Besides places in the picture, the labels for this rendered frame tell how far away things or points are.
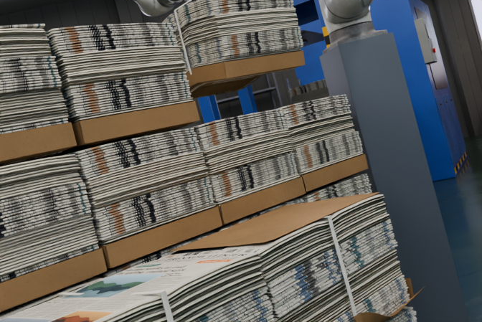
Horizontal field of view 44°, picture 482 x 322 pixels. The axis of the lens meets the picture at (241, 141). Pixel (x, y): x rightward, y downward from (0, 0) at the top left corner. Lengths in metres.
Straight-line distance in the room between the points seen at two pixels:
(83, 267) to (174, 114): 0.37
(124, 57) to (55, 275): 0.44
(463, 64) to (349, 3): 7.97
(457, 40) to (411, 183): 7.83
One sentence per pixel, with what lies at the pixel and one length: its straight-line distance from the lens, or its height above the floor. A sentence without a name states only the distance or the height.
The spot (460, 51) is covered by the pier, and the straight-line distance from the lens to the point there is 9.80.
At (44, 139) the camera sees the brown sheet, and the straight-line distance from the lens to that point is 1.09.
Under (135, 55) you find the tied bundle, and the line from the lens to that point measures 1.23.
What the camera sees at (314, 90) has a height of 1.00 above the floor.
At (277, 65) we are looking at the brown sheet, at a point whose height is 0.96.
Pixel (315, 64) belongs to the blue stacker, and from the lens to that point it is 5.83.
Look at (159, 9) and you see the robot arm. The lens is 2.09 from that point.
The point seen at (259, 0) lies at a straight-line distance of 1.71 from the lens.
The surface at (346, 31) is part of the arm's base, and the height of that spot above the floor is 1.04.
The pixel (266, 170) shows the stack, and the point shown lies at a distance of 1.40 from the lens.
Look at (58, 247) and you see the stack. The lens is 1.08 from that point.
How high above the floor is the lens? 0.76
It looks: level
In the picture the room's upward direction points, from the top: 15 degrees counter-clockwise
